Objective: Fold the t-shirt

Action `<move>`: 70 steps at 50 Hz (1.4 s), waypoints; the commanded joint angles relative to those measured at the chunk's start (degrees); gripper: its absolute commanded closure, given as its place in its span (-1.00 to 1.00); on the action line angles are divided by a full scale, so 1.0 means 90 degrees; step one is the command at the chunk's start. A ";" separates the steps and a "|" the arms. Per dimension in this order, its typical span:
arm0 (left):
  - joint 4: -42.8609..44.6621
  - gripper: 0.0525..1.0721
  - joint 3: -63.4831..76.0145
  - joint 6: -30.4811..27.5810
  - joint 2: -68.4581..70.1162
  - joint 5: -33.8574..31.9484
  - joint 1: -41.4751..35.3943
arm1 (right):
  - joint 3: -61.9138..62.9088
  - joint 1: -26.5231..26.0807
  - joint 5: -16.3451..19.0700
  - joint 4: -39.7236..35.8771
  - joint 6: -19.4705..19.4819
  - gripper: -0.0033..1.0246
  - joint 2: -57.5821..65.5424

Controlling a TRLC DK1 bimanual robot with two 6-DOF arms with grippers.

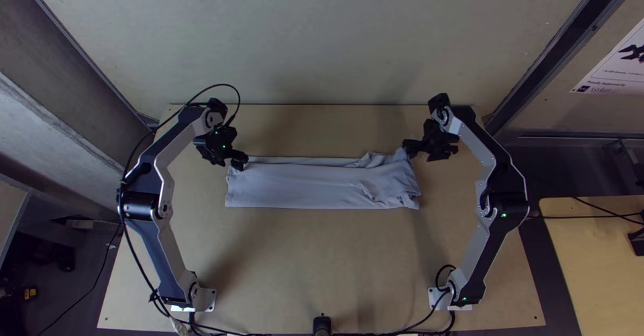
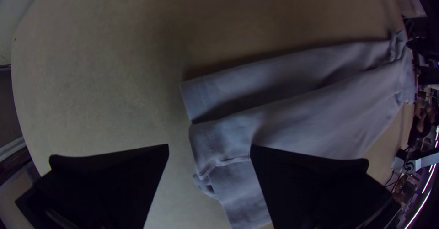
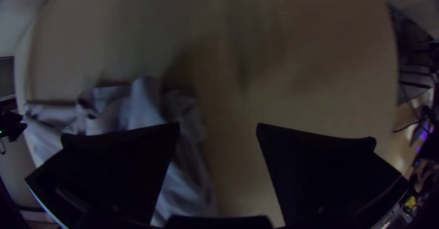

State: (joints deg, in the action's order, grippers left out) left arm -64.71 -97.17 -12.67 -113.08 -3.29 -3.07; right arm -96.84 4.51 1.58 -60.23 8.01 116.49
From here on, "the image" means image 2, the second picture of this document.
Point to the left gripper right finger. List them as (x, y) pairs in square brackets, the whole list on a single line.
[(315, 191)]

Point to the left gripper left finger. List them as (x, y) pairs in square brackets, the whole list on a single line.
[(99, 188)]

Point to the grey t-shirt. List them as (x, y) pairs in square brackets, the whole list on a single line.
[(326, 112)]

